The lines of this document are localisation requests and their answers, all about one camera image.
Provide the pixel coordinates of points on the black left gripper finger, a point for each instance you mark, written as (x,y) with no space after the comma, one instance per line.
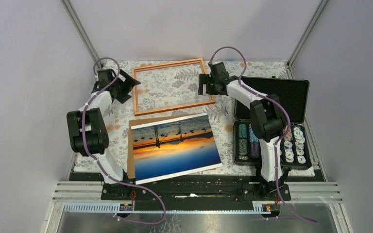
(123,94)
(129,82)

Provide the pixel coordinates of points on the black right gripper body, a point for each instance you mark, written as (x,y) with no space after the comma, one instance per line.
(212,89)

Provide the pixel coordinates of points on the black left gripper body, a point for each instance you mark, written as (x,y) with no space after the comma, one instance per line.
(116,84)

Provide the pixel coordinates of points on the orange wooden picture frame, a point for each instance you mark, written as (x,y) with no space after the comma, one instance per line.
(170,109)

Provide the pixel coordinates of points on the clear plastic sheet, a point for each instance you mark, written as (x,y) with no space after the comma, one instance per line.
(170,85)

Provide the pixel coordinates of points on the sunset landscape photo print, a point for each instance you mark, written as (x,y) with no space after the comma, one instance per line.
(174,147)

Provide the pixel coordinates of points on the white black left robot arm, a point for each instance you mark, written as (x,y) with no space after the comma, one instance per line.
(87,130)

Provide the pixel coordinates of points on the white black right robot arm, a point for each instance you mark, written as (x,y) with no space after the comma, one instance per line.
(267,118)

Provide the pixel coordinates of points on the floral patterned table mat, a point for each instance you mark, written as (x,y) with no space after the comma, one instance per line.
(220,114)

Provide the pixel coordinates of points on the brown cardboard backing board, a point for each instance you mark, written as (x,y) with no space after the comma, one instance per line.
(130,160)

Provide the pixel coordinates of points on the black poker chip case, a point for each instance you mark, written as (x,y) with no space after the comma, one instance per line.
(293,97)

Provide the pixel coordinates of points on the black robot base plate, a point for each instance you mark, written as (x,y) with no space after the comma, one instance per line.
(198,193)

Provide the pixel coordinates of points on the aluminium rail frame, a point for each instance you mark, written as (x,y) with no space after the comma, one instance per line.
(92,197)

